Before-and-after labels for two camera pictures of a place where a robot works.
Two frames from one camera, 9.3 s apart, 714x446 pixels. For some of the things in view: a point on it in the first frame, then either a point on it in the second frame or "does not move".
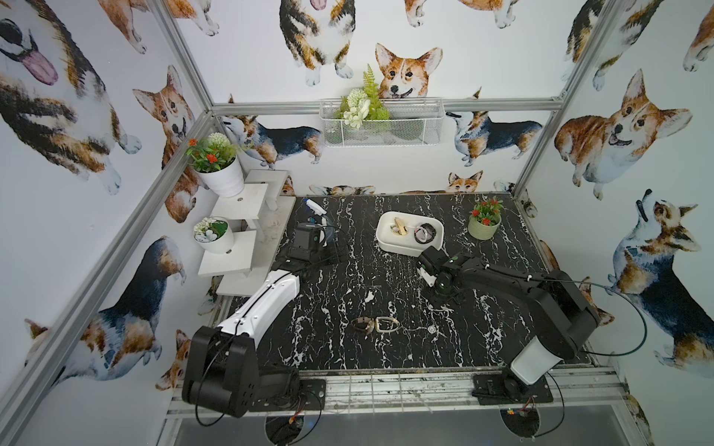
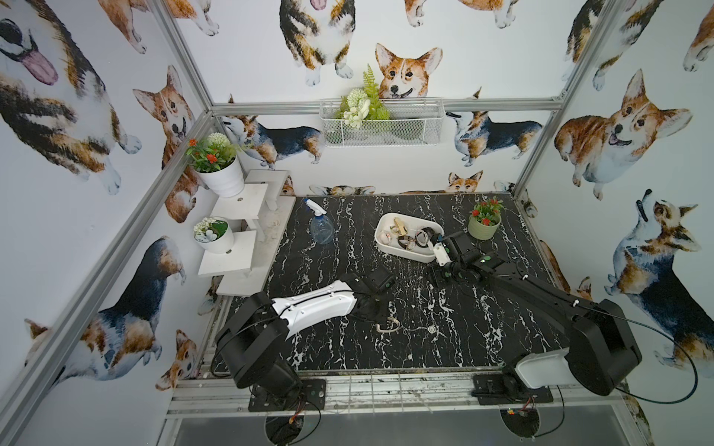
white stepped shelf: x=240 y=268 does not move
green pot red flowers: x=485 y=219 does not move
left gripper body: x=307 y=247 to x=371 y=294
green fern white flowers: x=363 y=104 does not move
